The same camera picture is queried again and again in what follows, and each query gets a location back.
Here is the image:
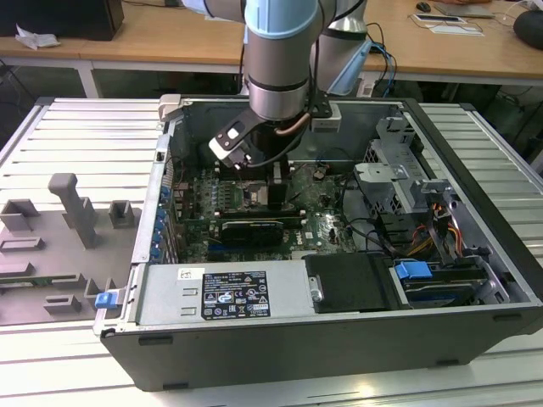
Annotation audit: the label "CPU socket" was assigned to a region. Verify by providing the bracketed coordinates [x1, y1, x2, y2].
[238, 180, 294, 212]

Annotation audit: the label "graphics card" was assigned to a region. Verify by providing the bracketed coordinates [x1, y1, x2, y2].
[219, 218, 284, 248]

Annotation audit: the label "green motherboard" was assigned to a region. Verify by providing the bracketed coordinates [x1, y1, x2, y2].
[169, 159, 361, 264]

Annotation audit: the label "metal drive cage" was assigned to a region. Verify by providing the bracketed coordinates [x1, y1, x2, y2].
[352, 114, 462, 215]

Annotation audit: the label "black plastic air shroud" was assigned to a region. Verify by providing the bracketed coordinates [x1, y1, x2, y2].
[304, 252, 400, 315]

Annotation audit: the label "wooden desk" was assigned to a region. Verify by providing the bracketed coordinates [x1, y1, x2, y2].
[362, 6, 543, 88]
[0, 0, 255, 99]

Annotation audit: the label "silver power supply box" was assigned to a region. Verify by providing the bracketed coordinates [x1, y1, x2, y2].
[135, 259, 317, 327]

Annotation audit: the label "hard disk in blue carrier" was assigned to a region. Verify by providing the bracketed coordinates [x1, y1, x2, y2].
[392, 260, 484, 309]

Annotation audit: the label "dark grey PC case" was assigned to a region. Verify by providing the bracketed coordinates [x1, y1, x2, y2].
[92, 93, 543, 392]

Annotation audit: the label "white paper sheet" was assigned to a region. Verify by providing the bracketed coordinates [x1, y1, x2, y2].
[427, 23, 487, 37]

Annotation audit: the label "blue case latch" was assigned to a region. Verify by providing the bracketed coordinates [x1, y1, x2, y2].
[94, 291, 118, 311]

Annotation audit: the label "grey laptop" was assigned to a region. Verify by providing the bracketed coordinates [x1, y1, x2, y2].
[432, 2, 495, 20]

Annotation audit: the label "black computer box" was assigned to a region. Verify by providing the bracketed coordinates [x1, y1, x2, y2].
[0, 0, 126, 42]

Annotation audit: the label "grey parts rack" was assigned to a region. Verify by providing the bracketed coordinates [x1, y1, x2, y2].
[0, 172, 143, 327]

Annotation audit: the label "crumpled white paper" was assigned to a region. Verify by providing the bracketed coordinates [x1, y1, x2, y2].
[14, 23, 60, 51]

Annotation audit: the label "green RAM stick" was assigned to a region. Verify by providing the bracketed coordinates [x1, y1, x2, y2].
[0, 276, 56, 286]

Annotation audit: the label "black round speaker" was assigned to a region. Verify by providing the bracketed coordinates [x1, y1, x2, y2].
[512, 8, 543, 43]

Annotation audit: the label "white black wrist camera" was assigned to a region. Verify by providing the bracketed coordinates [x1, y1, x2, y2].
[207, 108, 258, 171]

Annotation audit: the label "small white camera box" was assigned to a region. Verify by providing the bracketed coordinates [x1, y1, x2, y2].
[311, 104, 343, 133]

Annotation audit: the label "grey case latch handle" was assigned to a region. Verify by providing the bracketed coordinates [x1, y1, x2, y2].
[156, 93, 184, 124]

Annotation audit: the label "yellow red power wires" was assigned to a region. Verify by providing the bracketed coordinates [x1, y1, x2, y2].
[405, 202, 464, 258]

